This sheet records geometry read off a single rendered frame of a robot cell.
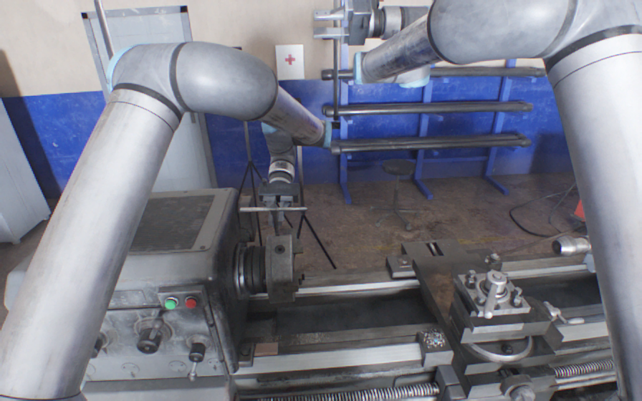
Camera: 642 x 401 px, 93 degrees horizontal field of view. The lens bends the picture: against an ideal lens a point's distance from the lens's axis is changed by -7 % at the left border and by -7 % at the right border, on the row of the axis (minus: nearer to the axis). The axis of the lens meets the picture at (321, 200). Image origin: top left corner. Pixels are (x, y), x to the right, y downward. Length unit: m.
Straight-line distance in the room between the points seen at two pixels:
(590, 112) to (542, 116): 4.72
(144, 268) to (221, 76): 0.64
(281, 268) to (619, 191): 0.92
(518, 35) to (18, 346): 0.71
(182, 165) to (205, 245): 3.49
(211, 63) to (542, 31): 0.45
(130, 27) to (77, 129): 1.43
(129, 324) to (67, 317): 0.64
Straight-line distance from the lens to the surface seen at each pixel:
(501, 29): 0.50
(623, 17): 0.55
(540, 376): 1.39
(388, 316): 1.60
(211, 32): 4.07
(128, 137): 0.55
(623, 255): 0.49
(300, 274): 1.18
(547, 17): 0.50
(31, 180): 4.76
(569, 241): 1.62
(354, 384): 1.44
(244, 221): 1.29
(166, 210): 1.25
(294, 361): 1.29
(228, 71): 0.57
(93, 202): 0.53
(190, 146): 4.33
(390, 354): 1.32
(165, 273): 1.01
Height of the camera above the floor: 1.89
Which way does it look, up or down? 28 degrees down
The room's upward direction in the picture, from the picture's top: 1 degrees counter-clockwise
